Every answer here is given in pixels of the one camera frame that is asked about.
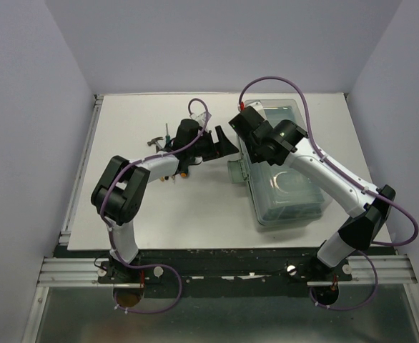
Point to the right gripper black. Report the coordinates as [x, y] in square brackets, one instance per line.
[253, 158]

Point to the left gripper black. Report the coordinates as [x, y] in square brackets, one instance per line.
[222, 148]

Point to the grey translucent tool box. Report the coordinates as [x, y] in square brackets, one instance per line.
[281, 196]

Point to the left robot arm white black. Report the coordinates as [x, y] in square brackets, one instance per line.
[120, 190]

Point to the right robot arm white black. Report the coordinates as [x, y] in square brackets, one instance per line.
[289, 144]

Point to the yellow black pliers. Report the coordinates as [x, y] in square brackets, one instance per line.
[169, 178]

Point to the small claw hammer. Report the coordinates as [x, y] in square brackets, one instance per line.
[156, 141]

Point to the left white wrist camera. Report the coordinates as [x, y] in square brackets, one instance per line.
[201, 119]

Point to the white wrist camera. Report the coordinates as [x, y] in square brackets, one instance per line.
[256, 105]
[201, 119]

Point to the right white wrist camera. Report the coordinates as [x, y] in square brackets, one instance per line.
[256, 105]

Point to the black mounting rail base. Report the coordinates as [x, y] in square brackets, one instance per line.
[222, 273]

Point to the aluminium extrusion frame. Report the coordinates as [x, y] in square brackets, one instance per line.
[68, 301]

